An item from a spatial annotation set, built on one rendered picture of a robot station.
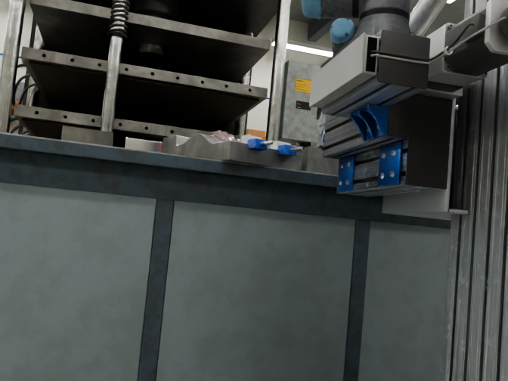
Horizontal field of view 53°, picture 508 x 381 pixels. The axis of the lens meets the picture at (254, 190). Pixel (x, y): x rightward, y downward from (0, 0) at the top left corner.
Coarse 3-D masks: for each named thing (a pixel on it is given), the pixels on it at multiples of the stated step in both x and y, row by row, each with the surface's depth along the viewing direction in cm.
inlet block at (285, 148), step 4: (272, 144) 156; (276, 144) 154; (280, 144) 155; (284, 144) 152; (288, 144) 156; (276, 148) 154; (280, 148) 153; (284, 148) 151; (288, 148) 151; (292, 148) 151; (296, 148) 149; (300, 148) 147; (304, 148) 147; (280, 152) 153; (284, 152) 151; (288, 152) 151; (292, 152) 152; (296, 152) 153
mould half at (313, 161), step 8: (304, 152) 166; (312, 152) 163; (320, 152) 164; (304, 160) 165; (312, 160) 163; (320, 160) 164; (328, 160) 164; (336, 160) 165; (304, 168) 164; (312, 168) 163; (320, 168) 164; (328, 168) 164; (336, 168) 165
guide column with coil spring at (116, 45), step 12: (120, 12) 223; (120, 36) 223; (120, 48) 224; (108, 60) 222; (120, 60) 224; (108, 72) 221; (108, 84) 221; (108, 96) 220; (108, 108) 220; (108, 120) 220
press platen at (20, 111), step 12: (24, 108) 215; (36, 108) 216; (48, 120) 218; (60, 120) 219; (72, 120) 220; (84, 120) 222; (96, 120) 223; (120, 120) 226; (132, 132) 229; (144, 132) 229; (156, 132) 230; (168, 132) 231; (180, 132) 233; (192, 132) 235; (204, 132) 236
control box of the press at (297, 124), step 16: (288, 64) 256; (304, 64) 258; (288, 80) 255; (304, 80) 258; (288, 96) 255; (304, 96) 257; (288, 112) 254; (304, 112) 257; (288, 128) 254; (304, 128) 256; (304, 144) 261
